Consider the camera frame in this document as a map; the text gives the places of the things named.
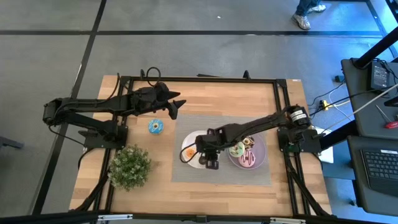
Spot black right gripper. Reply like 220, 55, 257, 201
195, 128, 226, 170

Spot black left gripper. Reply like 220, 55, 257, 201
132, 82, 187, 121

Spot green chocolate-drizzled donut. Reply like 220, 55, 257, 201
228, 141, 246, 158

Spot pink chocolate-drizzled donut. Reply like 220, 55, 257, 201
238, 149, 257, 169

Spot chocolate donut with sprinkles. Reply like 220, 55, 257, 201
242, 136, 256, 150

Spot grey woven placemat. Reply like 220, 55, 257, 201
172, 114, 272, 185

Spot white round plate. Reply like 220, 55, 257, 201
181, 130, 218, 170

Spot blue frosted donut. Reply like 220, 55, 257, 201
147, 118, 165, 135

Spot purple round plate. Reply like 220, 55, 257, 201
226, 133, 267, 170

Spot green artificial potted plant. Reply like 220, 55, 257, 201
107, 146, 152, 192

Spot white paper sheet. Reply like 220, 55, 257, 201
313, 126, 334, 164

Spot black desk with laptop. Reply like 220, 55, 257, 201
347, 135, 398, 216

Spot person's feet in sneakers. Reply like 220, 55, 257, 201
291, 0, 327, 31

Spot black desk with power supply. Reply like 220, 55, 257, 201
341, 57, 398, 139

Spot black laptop keyboard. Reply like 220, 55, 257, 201
360, 148, 398, 197

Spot grey chair part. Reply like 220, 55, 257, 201
0, 135, 24, 150

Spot thin white rod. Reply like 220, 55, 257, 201
329, 83, 398, 129

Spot black crossbeam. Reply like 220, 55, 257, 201
0, 210, 398, 224

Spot black power supply box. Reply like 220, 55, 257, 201
370, 61, 390, 91

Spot black diagonal pole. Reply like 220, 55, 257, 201
353, 27, 398, 70

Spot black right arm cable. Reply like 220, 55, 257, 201
179, 142, 200, 164

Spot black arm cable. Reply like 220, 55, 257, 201
179, 142, 200, 164
146, 67, 162, 88

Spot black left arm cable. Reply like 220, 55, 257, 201
146, 67, 162, 88

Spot black aluminium table frame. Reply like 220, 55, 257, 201
70, 74, 335, 218

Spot silver metal bracket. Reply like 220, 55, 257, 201
269, 217, 307, 224
96, 213, 134, 222

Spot red-handled screwdriver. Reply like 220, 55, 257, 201
375, 104, 398, 129

